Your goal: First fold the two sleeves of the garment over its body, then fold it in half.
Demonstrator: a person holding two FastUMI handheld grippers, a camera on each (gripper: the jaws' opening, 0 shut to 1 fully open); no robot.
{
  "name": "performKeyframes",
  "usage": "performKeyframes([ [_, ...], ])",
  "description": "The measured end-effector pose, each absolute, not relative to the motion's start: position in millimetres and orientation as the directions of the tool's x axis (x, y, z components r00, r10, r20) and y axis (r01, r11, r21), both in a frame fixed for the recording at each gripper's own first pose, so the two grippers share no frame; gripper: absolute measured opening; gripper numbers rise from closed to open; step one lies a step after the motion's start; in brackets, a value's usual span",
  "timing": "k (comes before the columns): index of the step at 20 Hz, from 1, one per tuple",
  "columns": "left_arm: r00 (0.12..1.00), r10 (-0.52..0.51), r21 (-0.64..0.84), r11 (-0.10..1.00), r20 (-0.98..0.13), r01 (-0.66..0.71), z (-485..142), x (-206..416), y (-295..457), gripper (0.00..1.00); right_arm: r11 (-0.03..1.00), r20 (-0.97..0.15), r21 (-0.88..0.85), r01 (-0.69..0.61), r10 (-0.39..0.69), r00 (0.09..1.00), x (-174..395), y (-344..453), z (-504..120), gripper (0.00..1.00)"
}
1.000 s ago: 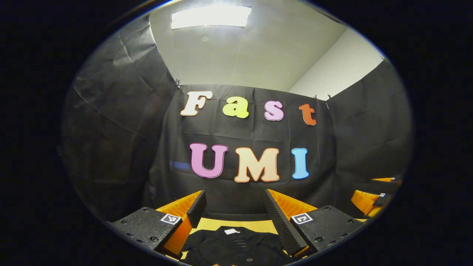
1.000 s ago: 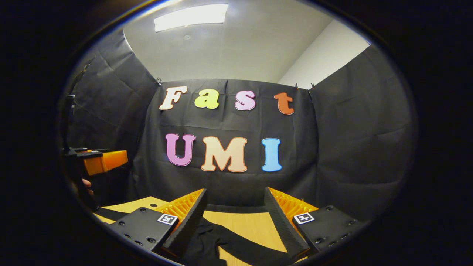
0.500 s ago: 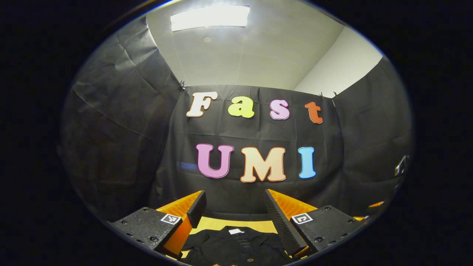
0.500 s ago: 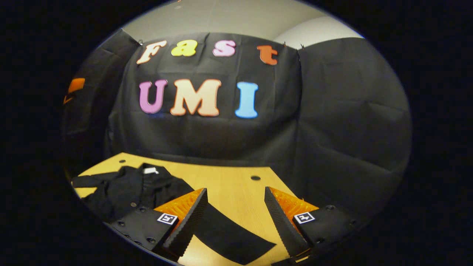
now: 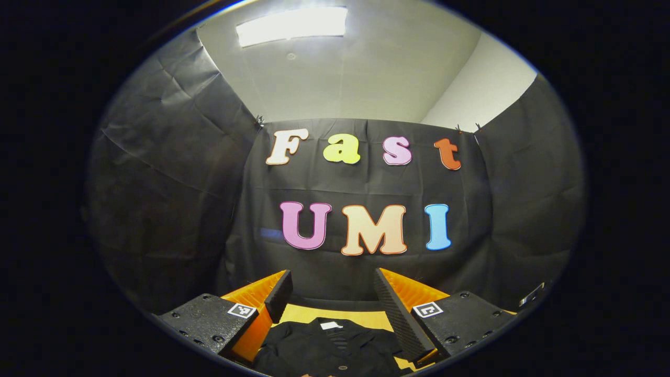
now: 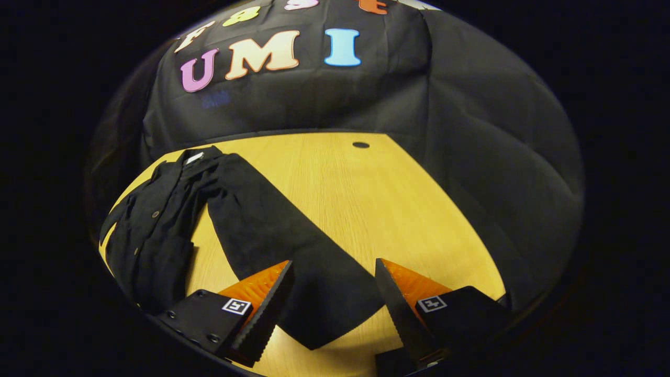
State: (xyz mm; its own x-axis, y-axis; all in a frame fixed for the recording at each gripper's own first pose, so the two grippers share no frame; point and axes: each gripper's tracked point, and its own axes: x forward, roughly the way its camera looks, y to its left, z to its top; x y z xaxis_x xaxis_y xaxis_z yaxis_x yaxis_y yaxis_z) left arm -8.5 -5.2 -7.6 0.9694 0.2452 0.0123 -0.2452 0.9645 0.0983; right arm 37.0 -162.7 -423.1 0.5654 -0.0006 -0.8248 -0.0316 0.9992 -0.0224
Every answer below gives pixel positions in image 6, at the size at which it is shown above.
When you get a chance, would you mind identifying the black buttoned jacket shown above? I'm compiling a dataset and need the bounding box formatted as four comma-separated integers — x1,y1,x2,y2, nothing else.
98,146,387,350

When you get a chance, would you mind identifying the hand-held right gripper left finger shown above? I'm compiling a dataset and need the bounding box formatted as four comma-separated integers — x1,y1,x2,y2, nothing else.
156,260,295,368

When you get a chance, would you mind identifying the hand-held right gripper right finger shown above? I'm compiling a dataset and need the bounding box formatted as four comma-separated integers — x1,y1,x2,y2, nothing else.
374,258,516,370

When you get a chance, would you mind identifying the black backdrop cloth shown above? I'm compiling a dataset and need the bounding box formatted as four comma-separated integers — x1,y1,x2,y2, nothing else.
86,0,586,315

